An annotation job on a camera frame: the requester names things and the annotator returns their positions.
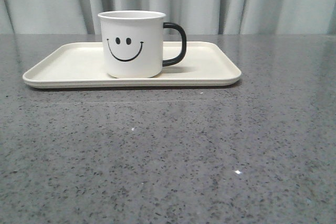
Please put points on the white smiley face mug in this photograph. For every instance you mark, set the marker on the white smiley face mug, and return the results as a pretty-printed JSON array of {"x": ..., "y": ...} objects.
[{"x": 133, "y": 43}]

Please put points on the cream rectangular plastic tray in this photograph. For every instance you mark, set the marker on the cream rectangular plastic tray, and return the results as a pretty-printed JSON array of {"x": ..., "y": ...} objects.
[{"x": 80, "y": 65}]

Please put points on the pale grey-green curtain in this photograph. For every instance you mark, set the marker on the pale grey-green curtain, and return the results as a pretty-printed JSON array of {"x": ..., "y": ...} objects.
[{"x": 197, "y": 17}]

